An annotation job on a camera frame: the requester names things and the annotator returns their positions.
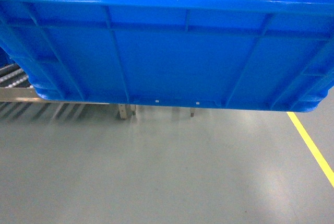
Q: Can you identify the blue plastic crate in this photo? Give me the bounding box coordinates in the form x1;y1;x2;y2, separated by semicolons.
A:
1;0;333;112

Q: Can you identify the steel roller conveyor shelf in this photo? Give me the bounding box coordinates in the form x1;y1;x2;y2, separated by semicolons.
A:
1;64;200;125

